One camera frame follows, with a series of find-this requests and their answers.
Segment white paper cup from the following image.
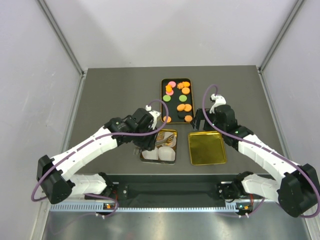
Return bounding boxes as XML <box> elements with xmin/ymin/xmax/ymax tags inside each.
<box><xmin>162</xmin><ymin>134</ymin><xmax>177</xmax><ymax>148</ymax></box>
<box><xmin>141</xmin><ymin>148</ymin><xmax>159</xmax><ymax>160</ymax></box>
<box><xmin>158</xmin><ymin>146</ymin><xmax>176</xmax><ymax>162</ymax></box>

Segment white paper cup bottom left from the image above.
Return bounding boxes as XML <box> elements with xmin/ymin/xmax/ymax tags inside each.
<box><xmin>141</xmin><ymin>148</ymin><xmax>159</xmax><ymax>160</ymax></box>

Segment orange cookie upper left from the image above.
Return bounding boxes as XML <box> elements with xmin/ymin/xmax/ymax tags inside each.
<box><xmin>165</xmin><ymin>85</ymin><xmax>173</xmax><ymax>93</ymax></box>

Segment pink cookie lower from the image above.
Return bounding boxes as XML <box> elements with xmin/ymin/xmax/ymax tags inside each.
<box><xmin>165</xmin><ymin>90</ymin><xmax>174</xmax><ymax>96</ymax></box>

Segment white paper cup top right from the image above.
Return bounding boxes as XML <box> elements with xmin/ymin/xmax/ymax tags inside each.
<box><xmin>162</xmin><ymin>134</ymin><xmax>177</xmax><ymax>148</ymax></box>

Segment orange round cookie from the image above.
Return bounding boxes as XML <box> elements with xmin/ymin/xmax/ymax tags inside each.
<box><xmin>176</xmin><ymin>104</ymin><xmax>186</xmax><ymax>112</ymax></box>

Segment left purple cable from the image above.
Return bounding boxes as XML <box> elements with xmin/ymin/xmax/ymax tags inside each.
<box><xmin>31</xmin><ymin>99</ymin><xmax>165</xmax><ymax>217</ymax></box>

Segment orange cookie upper right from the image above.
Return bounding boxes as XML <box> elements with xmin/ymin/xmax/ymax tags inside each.
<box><xmin>181</xmin><ymin>87</ymin><xmax>190</xmax><ymax>95</ymax></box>

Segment green cookie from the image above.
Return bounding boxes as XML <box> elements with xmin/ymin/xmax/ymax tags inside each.
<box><xmin>178</xmin><ymin>94</ymin><xmax>188</xmax><ymax>103</ymax></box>
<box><xmin>162</xmin><ymin>94</ymin><xmax>171</xmax><ymax>102</ymax></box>

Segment pink cookie top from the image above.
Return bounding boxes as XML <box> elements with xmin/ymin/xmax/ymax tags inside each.
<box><xmin>168</xmin><ymin>81</ymin><xmax>176</xmax><ymax>88</ymax></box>

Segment orange cookie bottom left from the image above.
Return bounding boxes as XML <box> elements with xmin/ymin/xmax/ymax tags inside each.
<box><xmin>162</xmin><ymin>116</ymin><xmax>172</xmax><ymax>123</ymax></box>

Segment orange cookie bottom right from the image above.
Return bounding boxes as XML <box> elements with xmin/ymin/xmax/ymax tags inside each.
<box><xmin>184</xmin><ymin>115</ymin><xmax>193</xmax><ymax>123</ymax></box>

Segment white paper cup bottom right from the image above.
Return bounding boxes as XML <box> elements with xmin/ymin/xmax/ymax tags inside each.
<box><xmin>158</xmin><ymin>146</ymin><xmax>176</xmax><ymax>162</ymax></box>

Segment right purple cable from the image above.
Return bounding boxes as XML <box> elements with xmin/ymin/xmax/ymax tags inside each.
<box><xmin>202</xmin><ymin>83</ymin><xmax>320</xmax><ymax>220</ymax></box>

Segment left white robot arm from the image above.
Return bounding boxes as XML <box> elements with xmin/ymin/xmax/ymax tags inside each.
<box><xmin>36</xmin><ymin>106</ymin><xmax>161</xmax><ymax>205</ymax></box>

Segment green cookie left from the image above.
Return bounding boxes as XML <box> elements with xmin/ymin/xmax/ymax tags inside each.
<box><xmin>162</xmin><ymin>94</ymin><xmax>171</xmax><ymax>102</ymax></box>

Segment black cookie tray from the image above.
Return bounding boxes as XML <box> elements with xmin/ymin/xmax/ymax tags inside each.
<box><xmin>160</xmin><ymin>78</ymin><xmax>195</xmax><ymax>124</ymax></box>

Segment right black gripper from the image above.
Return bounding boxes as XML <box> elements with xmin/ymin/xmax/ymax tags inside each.
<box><xmin>190</xmin><ymin>108</ymin><xmax>226</xmax><ymax>135</ymax></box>

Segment metal tongs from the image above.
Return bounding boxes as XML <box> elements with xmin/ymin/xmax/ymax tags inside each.
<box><xmin>133</xmin><ymin>137</ymin><xmax>167</xmax><ymax>155</ymax></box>

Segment orange cookie middle right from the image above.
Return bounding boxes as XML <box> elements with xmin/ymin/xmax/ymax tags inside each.
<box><xmin>184</xmin><ymin>104</ymin><xmax>192</xmax><ymax>112</ymax></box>

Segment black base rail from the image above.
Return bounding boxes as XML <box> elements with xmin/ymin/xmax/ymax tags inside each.
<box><xmin>84</xmin><ymin>181</ymin><xmax>253</xmax><ymax>202</ymax></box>

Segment orange ridged cookie top right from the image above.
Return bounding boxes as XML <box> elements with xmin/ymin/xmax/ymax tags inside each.
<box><xmin>182</xmin><ymin>81</ymin><xmax>191</xmax><ymax>88</ymax></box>

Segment pink cookie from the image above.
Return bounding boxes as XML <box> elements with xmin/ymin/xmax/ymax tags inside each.
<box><xmin>168</xmin><ymin>81</ymin><xmax>176</xmax><ymax>88</ymax></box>
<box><xmin>165</xmin><ymin>90</ymin><xmax>174</xmax><ymax>96</ymax></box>

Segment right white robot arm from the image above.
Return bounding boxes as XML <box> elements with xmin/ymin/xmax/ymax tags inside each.
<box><xmin>191</xmin><ymin>94</ymin><xmax>320</xmax><ymax>218</ymax></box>

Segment slotted cable duct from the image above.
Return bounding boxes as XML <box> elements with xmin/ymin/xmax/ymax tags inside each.
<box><xmin>49</xmin><ymin>201</ymin><xmax>251</xmax><ymax>213</ymax></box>

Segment orange flower cookie top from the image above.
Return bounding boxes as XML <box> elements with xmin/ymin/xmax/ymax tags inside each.
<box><xmin>177</xmin><ymin>83</ymin><xmax>183</xmax><ymax>90</ymax></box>

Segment green cookie right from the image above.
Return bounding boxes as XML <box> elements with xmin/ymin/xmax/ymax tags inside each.
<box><xmin>178</xmin><ymin>94</ymin><xmax>188</xmax><ymax>103</ymax></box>

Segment gold cookie tin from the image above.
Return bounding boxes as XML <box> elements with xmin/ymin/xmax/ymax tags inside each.
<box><xmin>139</xmin><ymin>129</ymin><xmax>178</xmax><ymax>165</ymax></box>

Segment purple cable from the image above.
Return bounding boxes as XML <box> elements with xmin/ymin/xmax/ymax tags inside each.
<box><xmin>31</xmin><ymin>99</ymin><xmax>165</xmax><ymax>217</ymax></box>
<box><xmin>202</xmin><ymin>83</ymin><xmax>320</xmax><ymax>220</ymax></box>

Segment gold tin lid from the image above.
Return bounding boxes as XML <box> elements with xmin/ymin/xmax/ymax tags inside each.
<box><xmin>188</xmin><ymin>131</ymin><xmax>227</xmax><ymax>166</ymax></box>

